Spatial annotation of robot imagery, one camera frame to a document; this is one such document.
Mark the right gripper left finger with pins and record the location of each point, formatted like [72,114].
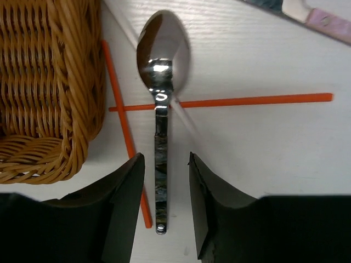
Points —
[94,224]

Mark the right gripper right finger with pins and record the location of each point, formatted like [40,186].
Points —
[232,226]

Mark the white chopstick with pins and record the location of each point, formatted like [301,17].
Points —
[133,38]

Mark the dark-handled steel spoon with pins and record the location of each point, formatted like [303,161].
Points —
[163,61]

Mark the wicker cutlery tray basket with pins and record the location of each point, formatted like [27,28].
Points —
[52,88]

